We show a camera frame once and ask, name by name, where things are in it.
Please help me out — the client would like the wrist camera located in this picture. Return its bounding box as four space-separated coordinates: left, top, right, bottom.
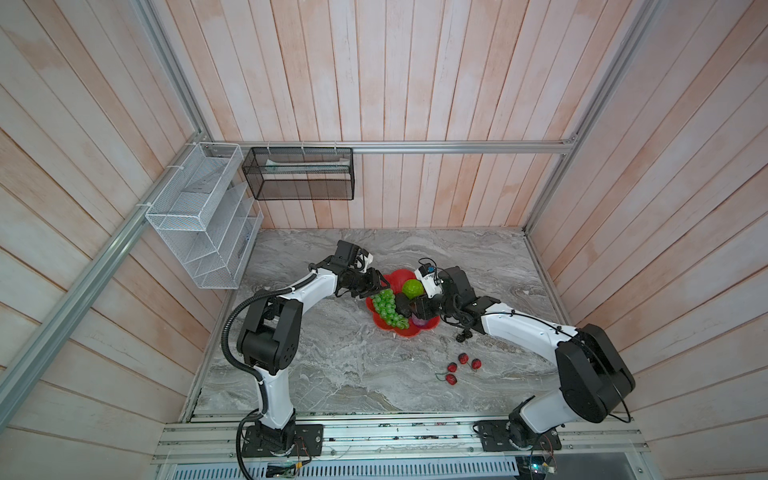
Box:
414 257 443 298
354 249 373 272

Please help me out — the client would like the black wire mesh basket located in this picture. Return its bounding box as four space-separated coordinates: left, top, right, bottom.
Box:
241 146 356 201

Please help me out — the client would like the aluminium frame rail front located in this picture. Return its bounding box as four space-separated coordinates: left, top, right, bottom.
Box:
151 412 661 479

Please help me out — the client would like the aluminium left rail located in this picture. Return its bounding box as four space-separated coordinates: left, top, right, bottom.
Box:
1 131 209 429

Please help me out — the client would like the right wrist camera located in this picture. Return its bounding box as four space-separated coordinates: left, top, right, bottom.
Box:
414 257 443 298

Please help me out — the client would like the white wire mesh shelf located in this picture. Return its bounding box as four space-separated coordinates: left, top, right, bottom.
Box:
146 142 264 290

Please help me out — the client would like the dark avocado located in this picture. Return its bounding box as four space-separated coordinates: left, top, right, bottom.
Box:
394 292 412 318

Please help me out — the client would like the dark cherry pair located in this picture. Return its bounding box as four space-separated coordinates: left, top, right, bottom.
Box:
455 329 473 343

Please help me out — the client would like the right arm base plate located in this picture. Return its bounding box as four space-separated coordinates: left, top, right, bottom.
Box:
473 420 562 452

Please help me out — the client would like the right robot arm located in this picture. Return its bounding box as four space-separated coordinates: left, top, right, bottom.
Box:
397 263 636 448

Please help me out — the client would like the red flower-shaped fruit bowl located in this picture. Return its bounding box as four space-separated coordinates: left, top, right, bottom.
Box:
365 269 440 338

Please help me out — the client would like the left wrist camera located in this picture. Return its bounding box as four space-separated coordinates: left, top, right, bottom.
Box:
354 249 373 272

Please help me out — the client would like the purple passion fruit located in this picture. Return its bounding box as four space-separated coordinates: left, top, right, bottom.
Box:
411 317 430 329

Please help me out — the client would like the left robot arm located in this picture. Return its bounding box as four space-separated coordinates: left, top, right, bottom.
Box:
220 240 390 430

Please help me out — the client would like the aluminium back rail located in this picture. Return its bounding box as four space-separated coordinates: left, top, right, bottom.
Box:
237 140 575 154

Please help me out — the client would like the bumpy green custard apple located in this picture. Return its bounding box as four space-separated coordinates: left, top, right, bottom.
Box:
400 278 425 300

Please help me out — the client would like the green grape bunch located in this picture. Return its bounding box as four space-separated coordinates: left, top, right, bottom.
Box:
372 289 410 330

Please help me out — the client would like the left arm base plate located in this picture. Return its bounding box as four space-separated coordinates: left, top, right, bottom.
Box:
240 423 324 458

